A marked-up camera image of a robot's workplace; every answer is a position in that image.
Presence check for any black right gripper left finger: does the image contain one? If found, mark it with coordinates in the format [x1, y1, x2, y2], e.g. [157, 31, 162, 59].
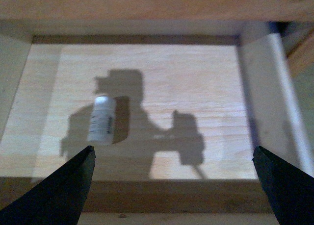
[0, 146, 96, 225]

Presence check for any white medicine bottle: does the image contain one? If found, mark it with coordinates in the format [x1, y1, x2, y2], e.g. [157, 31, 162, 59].
[87, 96, 116, 146]

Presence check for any wooden nightstand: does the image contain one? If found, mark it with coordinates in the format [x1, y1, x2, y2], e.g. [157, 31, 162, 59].
[0, 0, 314, 23]

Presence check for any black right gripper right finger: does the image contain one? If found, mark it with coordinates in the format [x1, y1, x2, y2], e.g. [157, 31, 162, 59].
[253, 146, 314, 225]

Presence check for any wooden drawer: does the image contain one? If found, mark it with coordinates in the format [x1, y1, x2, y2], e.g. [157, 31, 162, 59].
[0, 20, 314, 225]

